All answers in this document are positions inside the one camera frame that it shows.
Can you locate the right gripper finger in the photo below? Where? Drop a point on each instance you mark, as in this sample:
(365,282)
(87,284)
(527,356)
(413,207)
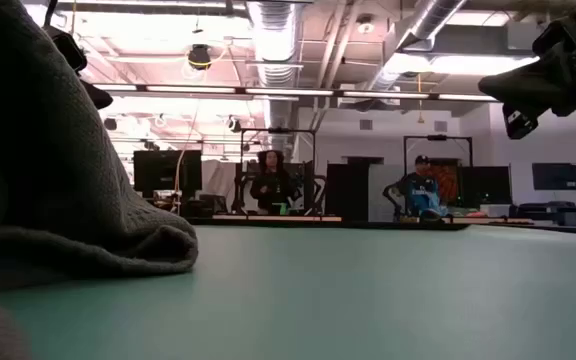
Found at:
(543,67)
(518,92)

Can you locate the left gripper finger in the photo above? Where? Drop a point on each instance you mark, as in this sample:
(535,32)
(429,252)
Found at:
(99,97)

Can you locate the grey woven towel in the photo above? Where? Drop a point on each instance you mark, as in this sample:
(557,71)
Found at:
(43,175)

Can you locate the person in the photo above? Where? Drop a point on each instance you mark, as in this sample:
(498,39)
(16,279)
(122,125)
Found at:
(271,185)
(423,195)

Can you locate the long ceiling light bar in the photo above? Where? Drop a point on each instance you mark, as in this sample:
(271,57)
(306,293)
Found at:
(288,91)

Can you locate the black cabinet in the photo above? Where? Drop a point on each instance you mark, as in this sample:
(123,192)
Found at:
(346,192)

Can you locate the green table mat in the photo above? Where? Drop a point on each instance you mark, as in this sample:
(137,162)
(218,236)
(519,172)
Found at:
(318,300)

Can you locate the black wall monitor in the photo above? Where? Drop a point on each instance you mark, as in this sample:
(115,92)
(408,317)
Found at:
(555,176)

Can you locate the black robot station frame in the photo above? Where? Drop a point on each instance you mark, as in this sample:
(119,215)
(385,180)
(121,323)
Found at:
(438,137)
(278,131)

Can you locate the silver ventilation duct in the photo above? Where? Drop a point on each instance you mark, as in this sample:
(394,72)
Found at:
(418,30)
(275,50)

